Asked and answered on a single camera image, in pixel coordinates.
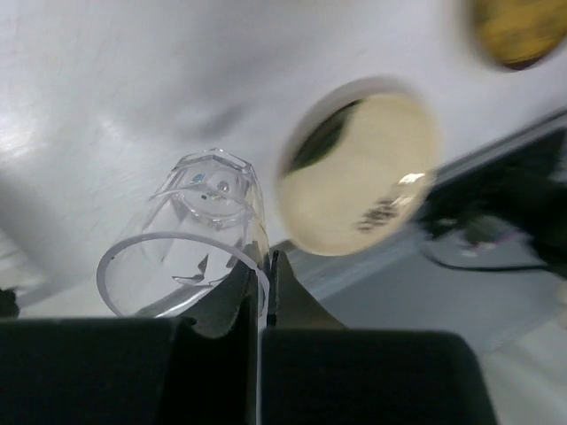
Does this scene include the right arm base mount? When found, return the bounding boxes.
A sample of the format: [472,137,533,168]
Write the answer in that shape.
[418,128,566,278]

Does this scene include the black yellow ornate plate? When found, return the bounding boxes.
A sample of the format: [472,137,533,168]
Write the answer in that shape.
[461,0,566,72]

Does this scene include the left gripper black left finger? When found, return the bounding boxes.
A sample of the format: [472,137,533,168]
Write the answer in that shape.
[1,264,258,424]

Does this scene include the cream plate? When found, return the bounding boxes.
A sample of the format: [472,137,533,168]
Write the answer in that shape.
[275,77,442,257]

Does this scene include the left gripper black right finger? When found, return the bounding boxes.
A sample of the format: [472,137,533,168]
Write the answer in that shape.
[260,251,497,424]

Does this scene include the aluminium rail frame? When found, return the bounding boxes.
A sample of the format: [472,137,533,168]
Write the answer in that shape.
[269,105,567,355]

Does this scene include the clear glass cup front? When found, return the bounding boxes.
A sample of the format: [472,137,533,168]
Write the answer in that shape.
[96,149,269,318]

